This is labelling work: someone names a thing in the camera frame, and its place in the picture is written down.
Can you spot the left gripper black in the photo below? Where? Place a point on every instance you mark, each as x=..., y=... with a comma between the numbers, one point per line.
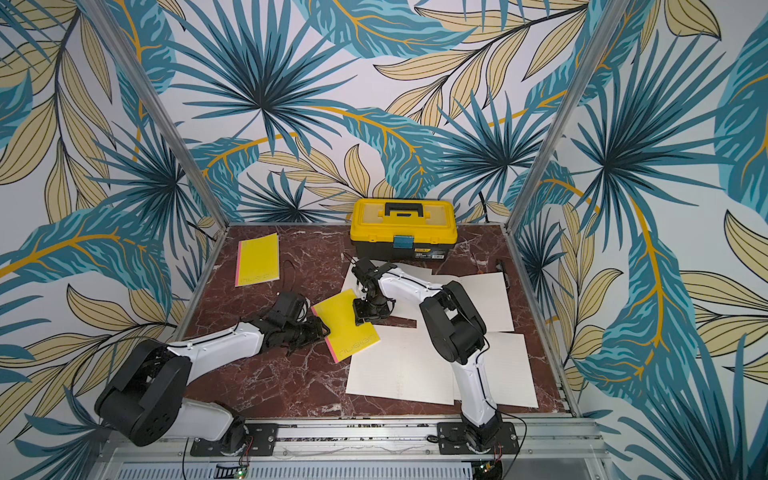
x=317, y=331

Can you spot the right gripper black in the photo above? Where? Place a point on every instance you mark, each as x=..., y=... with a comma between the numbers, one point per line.
x=369, y=303

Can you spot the yellow cover notebook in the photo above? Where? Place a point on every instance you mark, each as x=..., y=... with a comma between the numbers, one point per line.
x=346, y=338
x=257, y=261

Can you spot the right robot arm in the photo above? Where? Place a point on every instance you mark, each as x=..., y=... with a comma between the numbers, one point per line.
x=456, y=331

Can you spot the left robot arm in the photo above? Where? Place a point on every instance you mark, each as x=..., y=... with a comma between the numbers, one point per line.
x=145, y=399

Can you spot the open notebook back middle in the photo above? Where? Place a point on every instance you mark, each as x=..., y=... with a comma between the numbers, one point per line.
x=406, y=289

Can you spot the open notebook front middle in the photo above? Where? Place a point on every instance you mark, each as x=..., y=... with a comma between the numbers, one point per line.
x=402, y=365

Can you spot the open notebook front right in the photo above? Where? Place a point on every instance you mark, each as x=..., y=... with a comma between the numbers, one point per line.
x=509, y=372

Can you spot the yellow black toolbox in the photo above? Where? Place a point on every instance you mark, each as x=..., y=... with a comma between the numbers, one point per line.
x=399, y=229

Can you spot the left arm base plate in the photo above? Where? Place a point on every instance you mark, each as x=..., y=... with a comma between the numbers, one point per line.
x=242, y=440

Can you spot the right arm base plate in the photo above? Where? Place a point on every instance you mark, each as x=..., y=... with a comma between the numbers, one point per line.
x=458, y=438

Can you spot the aluminium front rail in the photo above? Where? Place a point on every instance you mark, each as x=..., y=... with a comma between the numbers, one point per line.
x=422, y=447

